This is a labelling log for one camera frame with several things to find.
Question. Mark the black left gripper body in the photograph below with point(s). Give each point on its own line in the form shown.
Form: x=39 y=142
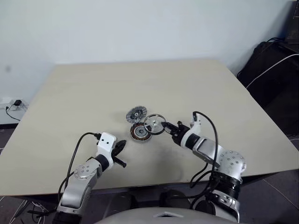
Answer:
x=116 y=152

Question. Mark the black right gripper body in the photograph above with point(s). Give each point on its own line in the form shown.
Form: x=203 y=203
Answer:
x=181 y=134

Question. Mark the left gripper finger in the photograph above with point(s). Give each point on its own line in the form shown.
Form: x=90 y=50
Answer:
x=121 y=163
x=121 y=145

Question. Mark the motor housing with copper windings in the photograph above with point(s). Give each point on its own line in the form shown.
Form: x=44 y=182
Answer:
x=139 y=133

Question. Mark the silver round motor lid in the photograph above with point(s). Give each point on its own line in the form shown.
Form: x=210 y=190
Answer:
x=135 y=114

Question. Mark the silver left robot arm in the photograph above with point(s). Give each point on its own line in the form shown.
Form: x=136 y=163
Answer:
x=77 y=186

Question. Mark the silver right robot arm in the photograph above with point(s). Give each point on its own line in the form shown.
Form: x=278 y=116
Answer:
x=231 y=161

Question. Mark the grey robot torso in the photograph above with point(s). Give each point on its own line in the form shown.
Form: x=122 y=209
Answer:
x=140 y=217

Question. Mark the large dark rounded shape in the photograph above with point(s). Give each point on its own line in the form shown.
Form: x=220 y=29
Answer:
x=175 y=198

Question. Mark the black bag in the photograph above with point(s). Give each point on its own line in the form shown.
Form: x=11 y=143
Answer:
x=273 y=77

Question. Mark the black power adapter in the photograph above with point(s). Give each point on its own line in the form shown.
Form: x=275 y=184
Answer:
x=17 y=102

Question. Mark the white power strip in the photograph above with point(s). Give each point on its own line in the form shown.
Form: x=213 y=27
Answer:
x=9 y=102

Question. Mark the dark equipment rack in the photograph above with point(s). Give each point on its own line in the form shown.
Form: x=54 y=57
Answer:
x=293 y=23

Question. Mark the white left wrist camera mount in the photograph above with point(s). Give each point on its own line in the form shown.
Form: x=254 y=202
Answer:
x=106 y=142

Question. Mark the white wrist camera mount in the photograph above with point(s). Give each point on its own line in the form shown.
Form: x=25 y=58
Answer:
x=195 y=127
x=106 y=142

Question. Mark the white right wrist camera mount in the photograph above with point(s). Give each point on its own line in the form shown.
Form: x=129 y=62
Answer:
x=195 y=127

